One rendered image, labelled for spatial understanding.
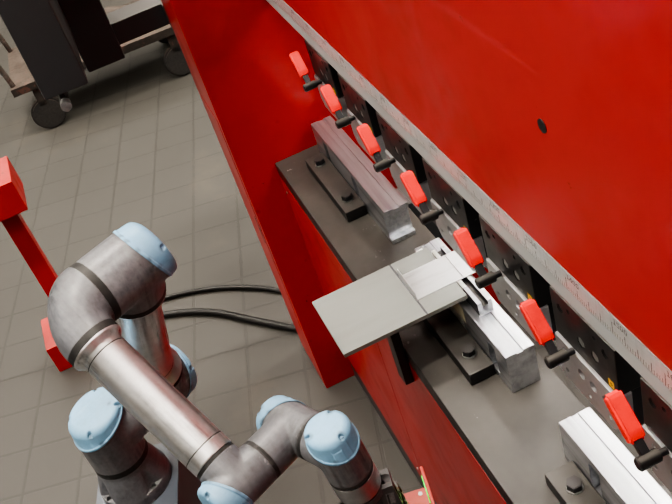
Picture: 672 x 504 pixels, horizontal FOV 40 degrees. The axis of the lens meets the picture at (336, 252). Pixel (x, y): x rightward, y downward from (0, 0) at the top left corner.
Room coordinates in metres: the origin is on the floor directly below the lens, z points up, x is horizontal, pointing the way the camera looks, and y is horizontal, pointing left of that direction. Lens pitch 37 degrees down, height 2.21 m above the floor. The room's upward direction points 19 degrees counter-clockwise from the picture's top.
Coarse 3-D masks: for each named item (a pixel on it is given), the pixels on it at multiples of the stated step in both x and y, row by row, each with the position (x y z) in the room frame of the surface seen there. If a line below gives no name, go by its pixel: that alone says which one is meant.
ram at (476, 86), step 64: (320, 0) 1.67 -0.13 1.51; (384, 0) 1.30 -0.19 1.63; (448, 0) 1.06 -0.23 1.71; (512, 0) 0.89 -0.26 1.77; (576, 0) 0.76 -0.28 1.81; (640, 0) 0.67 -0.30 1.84; (384, 64) 1.38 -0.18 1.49; (448, 64) 1.11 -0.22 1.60; (512, 64) 0.92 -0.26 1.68; (576, 64) 0.78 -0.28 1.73; (640, 64) 0.67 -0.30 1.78; (448, 128) 1.16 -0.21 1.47; (512, 128) 0.95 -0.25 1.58; (576, 128) 0.79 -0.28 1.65; (640, 128) 0.68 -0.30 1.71; (512, 192) 0.98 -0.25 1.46; (576, 192) 0.81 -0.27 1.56; (640, 192) 0.69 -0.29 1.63; (576, 256) 0.83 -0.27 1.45; (640, 256) 0.70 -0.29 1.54; (640, 320) 0.71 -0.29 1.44
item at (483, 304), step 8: (464, 280) 1.38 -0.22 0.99; (472, 280) 1.36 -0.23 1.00; (464, 288) 1.34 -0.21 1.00; (472, 288) 1.35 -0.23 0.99; (472, 296) 1.32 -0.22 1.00; (480, 296) 1.32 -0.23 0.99; (488, 296) 1.30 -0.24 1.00; (472, 304) 1.31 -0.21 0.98; (480, 304) 1.29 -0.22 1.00; (488, 304) 1.29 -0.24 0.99; (480, 312) 1.29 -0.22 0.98
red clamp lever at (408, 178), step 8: (400, 176) 1.32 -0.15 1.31; (408, 176) 1.31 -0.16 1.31; (408, 184) 1.30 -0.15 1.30; (416, 184) 1.30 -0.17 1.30; (408, 192) 1.30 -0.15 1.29; (416, 192) 1.29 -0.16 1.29; (416, 200) 1.28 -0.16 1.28; (424, 200) 1.28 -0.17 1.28; (424, 208) 1.27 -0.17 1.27; (440, 208) 1.26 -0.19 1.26; (424, 216) 1.25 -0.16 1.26; (432, 216) 1.25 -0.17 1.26; (424, 224) 1.25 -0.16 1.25
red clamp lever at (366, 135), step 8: (360, 128) 1.51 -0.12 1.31; (368, 128) 1.51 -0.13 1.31; (360, 136) 1.50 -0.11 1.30; (368, 136) 1.50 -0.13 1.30; (368, 144) 1.48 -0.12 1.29; (376, 144) 1.48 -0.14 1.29; (368, 152) 1.48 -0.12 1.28; (376, 152) 1.47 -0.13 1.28; (376, 160) 1.46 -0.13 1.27; (384, 160) 1.46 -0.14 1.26; (392, 160) 1.46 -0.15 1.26; (376, 168) 1.45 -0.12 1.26; (384, 168) 1.45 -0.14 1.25
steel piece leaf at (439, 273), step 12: (432, 264) 1.44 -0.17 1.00; (444, 264) 1.43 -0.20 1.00; (408, 276) 1.43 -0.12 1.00; (420, 276) 1.42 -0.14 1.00; (432, 276) 1.41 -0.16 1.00; (444, 276) 1.39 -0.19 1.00; (456, 276) 1.38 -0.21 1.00; (408, 288) 1.39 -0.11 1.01; (420, 288) 1.38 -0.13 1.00; (432, 288) 1.37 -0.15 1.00
